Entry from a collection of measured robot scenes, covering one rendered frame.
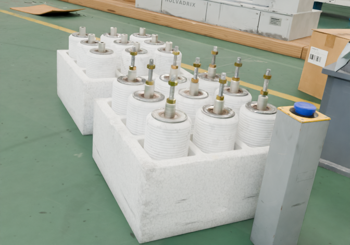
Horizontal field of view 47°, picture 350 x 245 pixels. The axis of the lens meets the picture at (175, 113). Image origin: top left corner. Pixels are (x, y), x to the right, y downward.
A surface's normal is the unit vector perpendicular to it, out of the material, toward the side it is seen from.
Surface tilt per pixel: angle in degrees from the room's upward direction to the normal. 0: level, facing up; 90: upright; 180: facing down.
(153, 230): 90
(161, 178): 90
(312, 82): 89
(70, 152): 0
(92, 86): 90
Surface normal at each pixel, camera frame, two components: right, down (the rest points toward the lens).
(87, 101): 0.45, 0.37
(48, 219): 0.11, -0.92
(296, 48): -0.61, 0.24
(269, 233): -0.90, 0.07
